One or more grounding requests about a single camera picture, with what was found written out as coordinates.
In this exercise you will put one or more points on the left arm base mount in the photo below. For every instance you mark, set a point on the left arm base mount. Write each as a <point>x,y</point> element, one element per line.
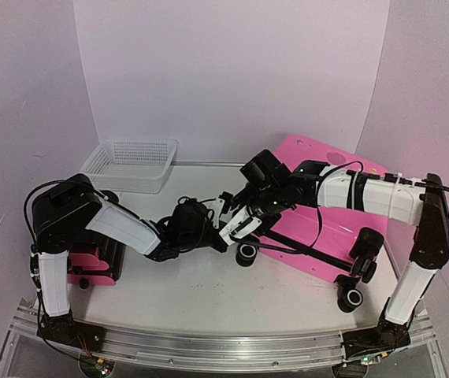
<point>65,330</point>

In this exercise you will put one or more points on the pink and black folded case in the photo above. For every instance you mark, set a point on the pink and black folded case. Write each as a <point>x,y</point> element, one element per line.
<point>95,260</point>

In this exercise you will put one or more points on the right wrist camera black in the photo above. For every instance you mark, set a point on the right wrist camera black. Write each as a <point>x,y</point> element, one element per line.
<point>265,170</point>

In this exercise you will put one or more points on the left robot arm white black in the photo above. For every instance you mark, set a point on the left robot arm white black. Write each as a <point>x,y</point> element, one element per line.
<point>58,212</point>

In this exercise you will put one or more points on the curved aluminium rail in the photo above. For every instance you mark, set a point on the curved aluminium rail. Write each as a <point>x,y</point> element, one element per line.
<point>223,353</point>

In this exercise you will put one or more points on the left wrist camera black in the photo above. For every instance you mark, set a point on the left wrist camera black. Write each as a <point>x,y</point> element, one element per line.
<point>188,216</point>

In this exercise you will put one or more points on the pink hard-shell suitcase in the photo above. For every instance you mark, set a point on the pink hard-shell suitcase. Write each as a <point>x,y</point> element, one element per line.
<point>336,245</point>

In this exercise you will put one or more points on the white plastic mesh basket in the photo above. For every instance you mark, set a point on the white plastic mesh basket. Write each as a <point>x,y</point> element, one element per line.
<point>136,166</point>

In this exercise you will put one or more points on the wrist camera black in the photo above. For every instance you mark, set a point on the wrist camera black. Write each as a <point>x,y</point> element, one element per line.
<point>188,216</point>
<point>265,170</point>

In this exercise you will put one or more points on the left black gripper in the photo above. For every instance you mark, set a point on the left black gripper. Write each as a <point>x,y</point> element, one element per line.
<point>221,246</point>

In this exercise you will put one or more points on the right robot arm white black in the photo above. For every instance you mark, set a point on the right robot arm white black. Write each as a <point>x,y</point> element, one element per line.
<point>417,202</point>

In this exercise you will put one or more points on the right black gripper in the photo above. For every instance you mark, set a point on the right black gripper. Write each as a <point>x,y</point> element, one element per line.
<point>244,198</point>

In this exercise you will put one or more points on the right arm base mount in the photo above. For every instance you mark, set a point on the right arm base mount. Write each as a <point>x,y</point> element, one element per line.
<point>385,337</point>

